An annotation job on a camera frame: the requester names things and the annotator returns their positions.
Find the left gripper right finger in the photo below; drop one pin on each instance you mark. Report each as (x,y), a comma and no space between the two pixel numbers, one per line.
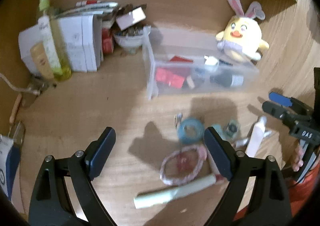
(221,152)

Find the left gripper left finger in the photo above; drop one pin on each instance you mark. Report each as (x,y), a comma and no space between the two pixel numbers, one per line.
(98,151)

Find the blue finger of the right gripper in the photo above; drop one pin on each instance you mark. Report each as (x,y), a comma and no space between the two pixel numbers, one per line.
(280,99)

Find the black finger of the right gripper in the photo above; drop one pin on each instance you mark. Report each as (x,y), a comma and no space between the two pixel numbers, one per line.
(275,110)

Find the dark green glass bottle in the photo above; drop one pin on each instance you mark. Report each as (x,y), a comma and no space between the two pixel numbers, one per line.
(227,80)

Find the pale green tube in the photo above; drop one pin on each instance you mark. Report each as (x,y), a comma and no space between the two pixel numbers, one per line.
(146,200)

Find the right hand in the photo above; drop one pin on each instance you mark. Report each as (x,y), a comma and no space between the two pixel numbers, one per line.
(296,158)

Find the white tube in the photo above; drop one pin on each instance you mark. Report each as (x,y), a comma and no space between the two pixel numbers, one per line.
(257,136)

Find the teal tape roll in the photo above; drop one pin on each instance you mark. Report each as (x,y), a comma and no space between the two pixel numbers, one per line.
(190,131)

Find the yellow chick plush toy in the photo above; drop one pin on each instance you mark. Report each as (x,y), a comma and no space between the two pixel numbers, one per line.
(241,39)

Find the yellow-green spray bottle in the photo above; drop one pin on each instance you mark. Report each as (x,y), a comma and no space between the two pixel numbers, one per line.
(50,35)

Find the clear plastic storage bin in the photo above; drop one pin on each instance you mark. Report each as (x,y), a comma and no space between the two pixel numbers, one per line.
(193,55)

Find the red book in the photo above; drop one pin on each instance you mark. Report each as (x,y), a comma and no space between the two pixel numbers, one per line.
(107,41)

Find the beige cosmetic tube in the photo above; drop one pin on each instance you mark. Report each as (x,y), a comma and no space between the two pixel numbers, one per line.
(40,59)

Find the white bowl of stones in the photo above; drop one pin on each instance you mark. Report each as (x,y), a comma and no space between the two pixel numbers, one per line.
(131,38)

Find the small white cardboard box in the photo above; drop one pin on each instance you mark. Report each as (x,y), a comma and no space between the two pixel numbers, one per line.
(131,18)

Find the red white marker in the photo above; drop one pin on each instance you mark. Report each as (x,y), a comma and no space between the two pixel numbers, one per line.
(87,2)

